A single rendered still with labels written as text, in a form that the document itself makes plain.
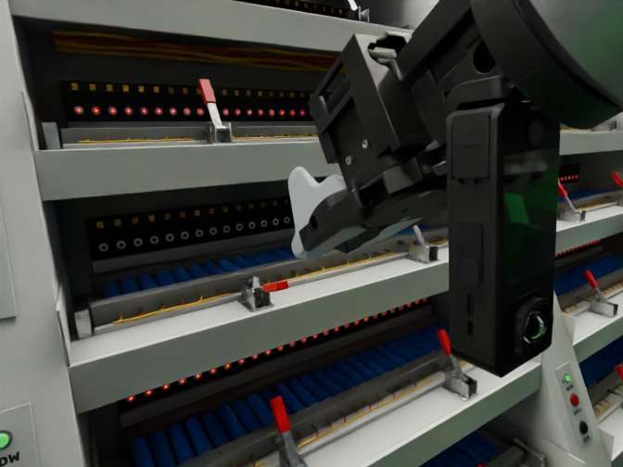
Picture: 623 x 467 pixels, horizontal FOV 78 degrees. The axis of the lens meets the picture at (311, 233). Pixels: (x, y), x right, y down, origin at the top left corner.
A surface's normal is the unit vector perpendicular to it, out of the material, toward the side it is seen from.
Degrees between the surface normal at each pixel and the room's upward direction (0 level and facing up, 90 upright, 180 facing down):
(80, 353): 23
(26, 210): 90
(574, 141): 113
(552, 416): 90
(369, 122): 90
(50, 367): 90
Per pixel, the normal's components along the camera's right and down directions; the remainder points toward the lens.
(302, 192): -0.81, 0.12
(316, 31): 0.52, 0.16
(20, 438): 0.47, -0.22
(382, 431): -0.04, -0.98
